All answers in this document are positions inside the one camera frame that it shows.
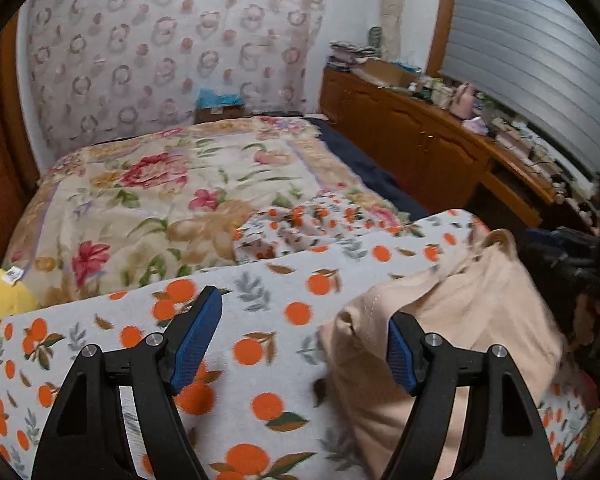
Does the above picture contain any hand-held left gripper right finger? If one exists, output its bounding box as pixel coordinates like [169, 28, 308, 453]
[380, 311, 558, 480]

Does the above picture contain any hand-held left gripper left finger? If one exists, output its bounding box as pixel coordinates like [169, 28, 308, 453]
[30, 285, 224, 480]

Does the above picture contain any pink printed t-shirt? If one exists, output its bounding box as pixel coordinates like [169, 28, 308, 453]
[319, 229, 566, 480]

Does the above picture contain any person's right hand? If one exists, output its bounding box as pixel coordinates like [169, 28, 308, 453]
[574, 294, 600, 348]

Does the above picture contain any orange fruit print blanket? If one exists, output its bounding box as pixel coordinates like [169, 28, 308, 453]
[0, 195, 591, 480]

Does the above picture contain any floral blanket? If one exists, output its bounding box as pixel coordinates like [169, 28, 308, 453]
[2, 115, 411, 308]

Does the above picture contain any yellow patterned cloth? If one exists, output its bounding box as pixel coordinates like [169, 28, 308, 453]
[577, 402, 600, 466]

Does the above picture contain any dark blue bedsheet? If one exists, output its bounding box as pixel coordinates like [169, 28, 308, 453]
[305, 117, 436, 221]

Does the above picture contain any yellow plush toy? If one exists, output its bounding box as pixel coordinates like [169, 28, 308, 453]
[0, 262, 41, 446]

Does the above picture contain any pink bottle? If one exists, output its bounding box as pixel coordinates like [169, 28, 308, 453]
[452, 82, 476, 116]

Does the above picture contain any wooden sideboard cabinet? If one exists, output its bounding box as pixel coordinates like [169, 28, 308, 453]
[320, 67, 600, 231]

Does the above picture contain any row of small bottles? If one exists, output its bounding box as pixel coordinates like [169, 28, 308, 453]
[415, 75, 456, 108]

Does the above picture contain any grey window blind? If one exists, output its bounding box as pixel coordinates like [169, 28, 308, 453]
[437, 0, 600, 181]

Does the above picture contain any box with blue cloth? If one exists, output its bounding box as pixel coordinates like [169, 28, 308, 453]
[195, 87, 246, 123]

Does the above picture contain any brown louvred wardrobe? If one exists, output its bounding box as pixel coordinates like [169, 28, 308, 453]
[0, 15, 41, 251]

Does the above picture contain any cardboard box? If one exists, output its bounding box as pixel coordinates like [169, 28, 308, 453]
[362, 59, 421, 88]

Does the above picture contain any stack of folded cloths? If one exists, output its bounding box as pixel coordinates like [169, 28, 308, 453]
[328, 41, 381, 71]

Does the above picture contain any beige lace curtain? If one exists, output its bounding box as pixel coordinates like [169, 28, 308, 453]
[377, 0, 416, 61]

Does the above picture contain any ring pattern curtain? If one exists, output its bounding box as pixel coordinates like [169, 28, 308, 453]
[25, 0, 328, 161]

